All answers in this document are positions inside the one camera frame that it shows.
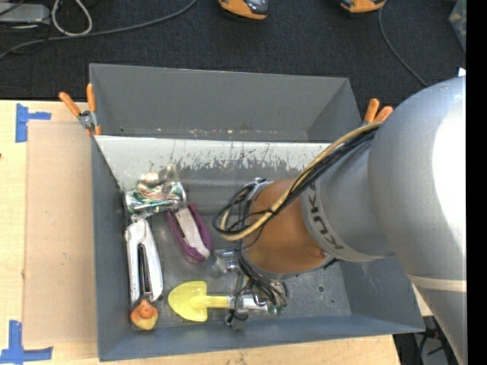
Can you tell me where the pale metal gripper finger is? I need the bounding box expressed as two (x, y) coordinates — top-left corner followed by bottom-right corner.
(224, 309), (250, 332)
(211, 249), (241, 279)

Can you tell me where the purple and white stapler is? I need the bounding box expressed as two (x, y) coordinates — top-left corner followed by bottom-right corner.
(164, 202), (213, 264)

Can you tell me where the yellow toy shovel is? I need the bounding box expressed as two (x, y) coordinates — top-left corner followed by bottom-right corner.
(167, 281), (233, 323)

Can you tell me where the orange toy duck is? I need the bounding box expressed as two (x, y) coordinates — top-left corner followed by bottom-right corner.
(129, 299), (160, 332)

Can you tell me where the crumpled silver foil packet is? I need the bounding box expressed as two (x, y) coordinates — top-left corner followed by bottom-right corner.
(123, 179), (188, 221)

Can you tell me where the grey metal bin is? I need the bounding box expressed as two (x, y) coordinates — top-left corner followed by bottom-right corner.
(88, 62), (426, 363)

